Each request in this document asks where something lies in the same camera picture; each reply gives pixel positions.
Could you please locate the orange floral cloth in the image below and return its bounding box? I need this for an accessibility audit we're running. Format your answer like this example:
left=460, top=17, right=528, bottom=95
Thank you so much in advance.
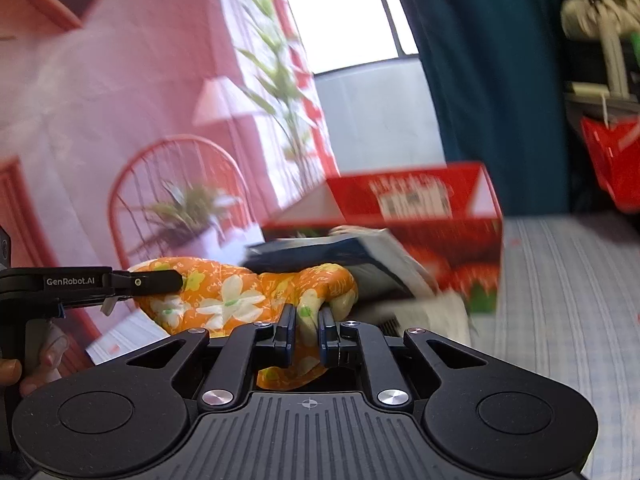
left=133, top=257, right=358, bottom=391

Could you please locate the dark blue cloth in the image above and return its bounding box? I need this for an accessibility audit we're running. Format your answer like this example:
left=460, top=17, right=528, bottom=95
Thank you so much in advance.
left=242, top=235, right=426, bottom=306

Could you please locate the person's left hand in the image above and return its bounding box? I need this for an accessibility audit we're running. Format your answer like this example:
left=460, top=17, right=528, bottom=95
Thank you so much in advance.
left=0, top=323, right=71, bottom=398

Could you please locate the red strawberry cardboard box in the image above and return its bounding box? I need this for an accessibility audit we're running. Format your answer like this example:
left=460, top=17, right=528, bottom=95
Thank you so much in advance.
left=262, top=162, right=502, bottom=314

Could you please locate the pink printed backdrop curtain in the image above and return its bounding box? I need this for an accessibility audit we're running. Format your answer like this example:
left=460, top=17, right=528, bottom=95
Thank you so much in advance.
left=0, top=0, right=342, bottom=361

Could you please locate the plaid bed sheet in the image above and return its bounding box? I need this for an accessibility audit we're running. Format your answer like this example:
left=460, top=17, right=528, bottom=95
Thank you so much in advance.
left=86, top=213, right=640, bottom=480

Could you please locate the red plastic bag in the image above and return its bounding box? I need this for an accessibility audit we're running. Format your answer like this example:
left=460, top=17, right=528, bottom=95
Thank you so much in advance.
left=580, top=116, right=640, bottom=214

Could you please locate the teal curtain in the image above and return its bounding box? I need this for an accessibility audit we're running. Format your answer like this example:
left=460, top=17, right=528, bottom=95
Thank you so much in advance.
left=400, top=0, right=568, bottom=216

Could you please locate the cluttered dark shelf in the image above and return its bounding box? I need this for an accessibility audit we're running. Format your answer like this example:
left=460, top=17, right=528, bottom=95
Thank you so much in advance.
left=560, top=0, right=639, bottom=122

